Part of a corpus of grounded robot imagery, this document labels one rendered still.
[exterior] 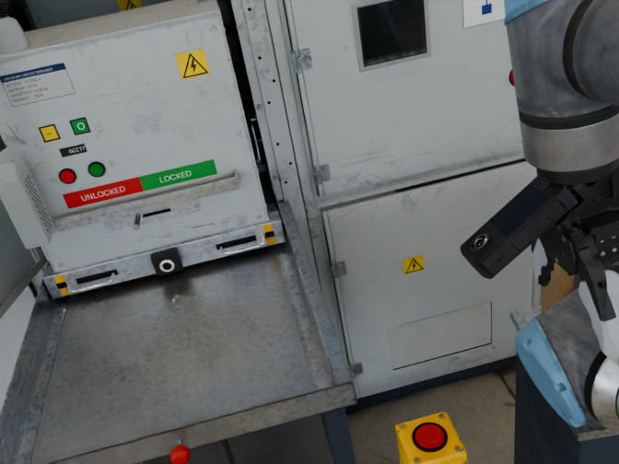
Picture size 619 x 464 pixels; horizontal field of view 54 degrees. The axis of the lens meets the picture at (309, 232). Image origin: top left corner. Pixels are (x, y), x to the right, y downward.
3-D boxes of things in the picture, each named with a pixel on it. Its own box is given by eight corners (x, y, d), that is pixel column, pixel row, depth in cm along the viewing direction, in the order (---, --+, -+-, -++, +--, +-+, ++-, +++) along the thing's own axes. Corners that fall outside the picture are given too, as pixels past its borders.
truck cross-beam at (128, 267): (286, 241, 141) (280, 220, 138) (52, 299, 137) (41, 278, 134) (282, 231, 146) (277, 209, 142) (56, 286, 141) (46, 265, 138)
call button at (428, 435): (449, 449, 85) (448, 442, 84) (421, 457, 85) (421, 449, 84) (437, 427, 88) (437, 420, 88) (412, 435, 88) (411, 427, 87)
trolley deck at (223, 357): (357, 403, 107) (353, 379, 104) (3, 500, 103) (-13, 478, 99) (292, 218, 165) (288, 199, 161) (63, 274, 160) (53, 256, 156)
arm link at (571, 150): (549, 140, 51) (499, 109, 59) (554, 191, 53) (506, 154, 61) (651, 104, 51) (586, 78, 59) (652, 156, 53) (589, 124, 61)
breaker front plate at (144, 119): (270, 227, 139) (219, 14, 114) (57, 280, 135) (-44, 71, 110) (269, 225, 140) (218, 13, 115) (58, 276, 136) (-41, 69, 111)
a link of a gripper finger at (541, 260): (582, 273, 73) (605, 242, 64) (535, 289, 73) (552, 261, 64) (569, 250, 74) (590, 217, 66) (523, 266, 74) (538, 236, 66)
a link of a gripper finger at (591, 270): (624, 317, 56) (587, 226, 57) (609, 322, 56) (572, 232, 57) (602, 317, 60) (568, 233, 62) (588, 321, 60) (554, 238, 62)
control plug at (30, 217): (50, 244, 120) (12, 165, 110) (25, 250, 119) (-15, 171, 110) (56, 225, 126) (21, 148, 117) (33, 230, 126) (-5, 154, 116)
